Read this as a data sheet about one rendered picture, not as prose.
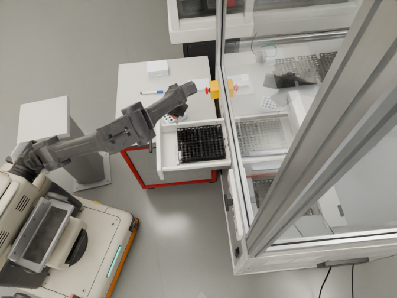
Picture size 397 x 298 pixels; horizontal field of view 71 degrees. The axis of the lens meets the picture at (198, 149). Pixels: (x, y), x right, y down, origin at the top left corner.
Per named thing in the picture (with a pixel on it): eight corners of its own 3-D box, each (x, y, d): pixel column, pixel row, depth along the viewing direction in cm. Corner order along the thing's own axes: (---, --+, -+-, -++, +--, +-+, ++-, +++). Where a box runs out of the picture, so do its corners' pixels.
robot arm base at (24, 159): (30, 139, 102) (10, 168, 97) (38, 136, 97) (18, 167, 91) (51, 151, 107) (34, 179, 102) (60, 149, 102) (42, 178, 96)
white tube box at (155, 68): (148, 77, 174) (147, 71, 169) (148, 67, 178) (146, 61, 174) (169, 75, 174) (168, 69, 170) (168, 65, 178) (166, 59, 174)
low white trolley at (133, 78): (143, 194, 218) (113, 147, 151) (143, 128, 248) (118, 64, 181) (217, 187, 218) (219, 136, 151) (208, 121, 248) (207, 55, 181)
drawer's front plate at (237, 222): (237, 240, 119) (238, 235, 110) (227, 178, 133) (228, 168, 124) (241, 240, 119) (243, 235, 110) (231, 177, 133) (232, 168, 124)
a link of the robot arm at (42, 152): (26, 153, 95) (35, 167, 96) (36, 150, 88) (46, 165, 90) (51, 141, 101) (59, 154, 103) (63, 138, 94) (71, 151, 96)
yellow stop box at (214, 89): (210, 99, 154) (210, 91, 147) (208, 89, 157) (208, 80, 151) (218, 99, 154) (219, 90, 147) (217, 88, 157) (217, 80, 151)
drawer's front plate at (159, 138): (160, 180, 134) (156, 170, 125) (159, 129, 148) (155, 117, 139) (164, 180, 134) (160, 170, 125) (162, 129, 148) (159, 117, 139)
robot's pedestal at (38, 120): (74, 192, 221) (14, 145, 154) (74, 159, 235) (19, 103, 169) (111, 184, 223) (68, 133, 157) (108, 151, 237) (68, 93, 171)
